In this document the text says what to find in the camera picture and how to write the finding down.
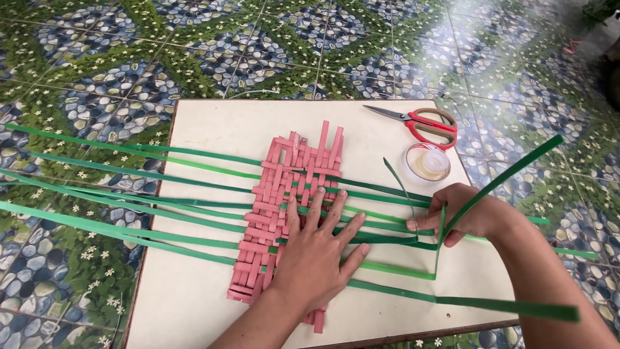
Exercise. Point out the person's left hand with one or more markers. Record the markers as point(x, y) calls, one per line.
point(310, 264)

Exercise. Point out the person's right hand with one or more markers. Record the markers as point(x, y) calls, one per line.
point(472, 213)

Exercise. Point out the pink woven strip mat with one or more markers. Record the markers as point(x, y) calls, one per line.
point(271, 203)

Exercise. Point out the clear adhesive tape roll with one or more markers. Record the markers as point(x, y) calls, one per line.
point(428, 165)

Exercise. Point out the bundle of long green strips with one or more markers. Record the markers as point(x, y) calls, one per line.
point(121, 232)

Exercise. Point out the dark brown pot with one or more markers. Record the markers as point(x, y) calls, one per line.
point(612, 82)

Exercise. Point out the green potted plant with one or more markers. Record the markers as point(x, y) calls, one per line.
point(600, 10)

